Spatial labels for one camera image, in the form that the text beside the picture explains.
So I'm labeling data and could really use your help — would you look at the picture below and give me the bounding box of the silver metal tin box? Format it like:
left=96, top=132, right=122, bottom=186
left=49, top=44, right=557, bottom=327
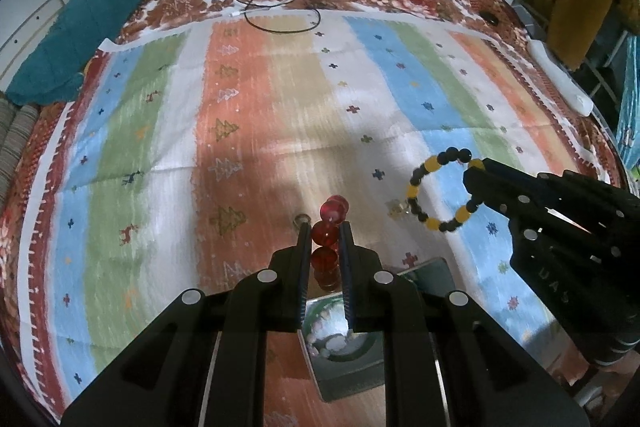
left=299, top=258, right=454, bottom=402

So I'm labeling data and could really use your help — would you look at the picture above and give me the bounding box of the red bead bracelet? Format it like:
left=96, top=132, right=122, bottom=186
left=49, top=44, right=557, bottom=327
left=309, top=194, right=352, bottom=291

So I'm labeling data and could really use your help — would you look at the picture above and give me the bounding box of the brown striped pillow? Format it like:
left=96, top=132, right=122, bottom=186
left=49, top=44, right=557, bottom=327
left=0, top=93, right=39, bottom=208

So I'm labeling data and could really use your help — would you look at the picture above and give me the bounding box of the white long object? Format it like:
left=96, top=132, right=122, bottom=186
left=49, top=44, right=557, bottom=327
left=527, top=40, right=594, bottom=117

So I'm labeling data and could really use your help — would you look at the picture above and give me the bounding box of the yellow black bead bracelet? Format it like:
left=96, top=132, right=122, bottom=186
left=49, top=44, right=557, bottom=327
left=406, top=146, right=486, bottom=234

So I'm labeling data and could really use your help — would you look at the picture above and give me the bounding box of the white pearl bracelet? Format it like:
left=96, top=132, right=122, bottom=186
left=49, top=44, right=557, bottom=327
left=305, top=305, right=352, bottom=359

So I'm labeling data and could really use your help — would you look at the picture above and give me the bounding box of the blue patterned hanging cloth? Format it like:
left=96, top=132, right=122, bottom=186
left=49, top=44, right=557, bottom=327
left=616, top=36, right=640, bottom=170

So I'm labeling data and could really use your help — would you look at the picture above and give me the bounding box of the white headboard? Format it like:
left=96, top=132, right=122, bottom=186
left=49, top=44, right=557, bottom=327
left=0, top=0, right=65, bottom=91

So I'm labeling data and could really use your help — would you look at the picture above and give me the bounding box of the striped colourful mat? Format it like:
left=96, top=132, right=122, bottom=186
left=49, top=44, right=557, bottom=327
left=2, top=12, right=620, bottom=417

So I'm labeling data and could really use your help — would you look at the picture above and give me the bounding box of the teal blanket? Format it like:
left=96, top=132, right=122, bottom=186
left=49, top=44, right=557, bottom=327
left=6, top=0, right=141, bottom=106

